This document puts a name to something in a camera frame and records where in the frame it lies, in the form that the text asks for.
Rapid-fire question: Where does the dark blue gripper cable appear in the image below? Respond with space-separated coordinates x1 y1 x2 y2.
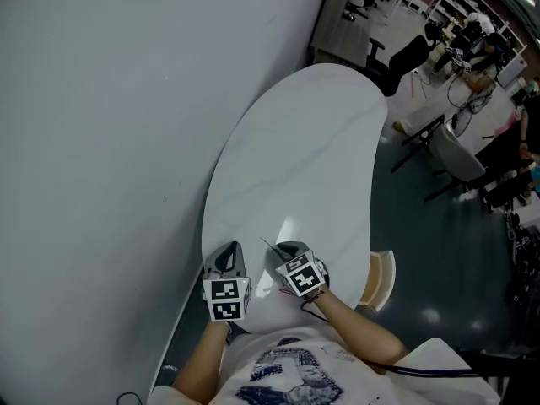
370 357 483 378

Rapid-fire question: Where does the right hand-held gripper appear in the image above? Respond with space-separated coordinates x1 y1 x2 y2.
273 241 332 299

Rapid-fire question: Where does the dark wrist bracelet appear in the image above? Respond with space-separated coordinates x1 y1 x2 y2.
300 289 329 312

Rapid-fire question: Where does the grey desk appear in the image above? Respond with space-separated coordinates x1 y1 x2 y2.
310 0 373 70

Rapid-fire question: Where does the grey-green chair with black legs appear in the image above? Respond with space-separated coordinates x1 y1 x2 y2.
391 114 487 204

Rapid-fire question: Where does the large white wooden drawer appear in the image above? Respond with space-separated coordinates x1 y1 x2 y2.
358 249 397 314

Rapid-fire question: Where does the white printed t-shirt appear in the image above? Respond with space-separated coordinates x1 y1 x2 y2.
147 327 504 405

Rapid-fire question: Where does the person's left forearm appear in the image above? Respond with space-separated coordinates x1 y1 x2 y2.
172 321 231 405

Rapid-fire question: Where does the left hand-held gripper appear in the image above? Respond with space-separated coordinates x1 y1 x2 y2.
201 240 253 324

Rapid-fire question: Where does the person's right forearm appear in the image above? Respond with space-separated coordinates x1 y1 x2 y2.
310 291 411 365

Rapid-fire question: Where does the white curved table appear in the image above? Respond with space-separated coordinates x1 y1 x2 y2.
201 62 389 338

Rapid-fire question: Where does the black office chair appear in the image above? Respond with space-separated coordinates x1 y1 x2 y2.
366 34 436 99

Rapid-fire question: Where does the pile of black floor devices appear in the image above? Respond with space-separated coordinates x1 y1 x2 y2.
505 211 540 312

